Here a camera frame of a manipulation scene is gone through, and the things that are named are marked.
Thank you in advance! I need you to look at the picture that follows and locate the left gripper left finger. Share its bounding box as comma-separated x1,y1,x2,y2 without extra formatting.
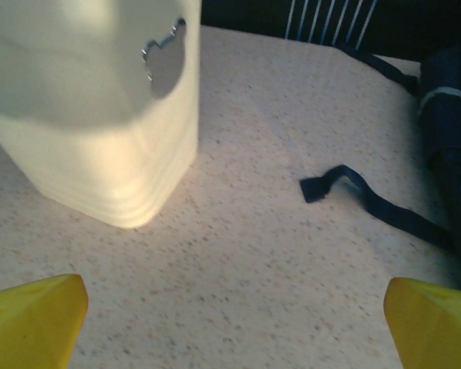
0,273,89,369

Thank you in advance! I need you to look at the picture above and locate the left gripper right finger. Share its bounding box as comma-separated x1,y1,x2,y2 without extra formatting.
383,276,461,369

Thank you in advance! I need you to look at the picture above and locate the navy blue backpack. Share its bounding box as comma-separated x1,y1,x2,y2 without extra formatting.
299,38,461,297

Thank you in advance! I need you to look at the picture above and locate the cream knife holder orange top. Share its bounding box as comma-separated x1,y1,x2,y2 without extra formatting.
0,0,200,230

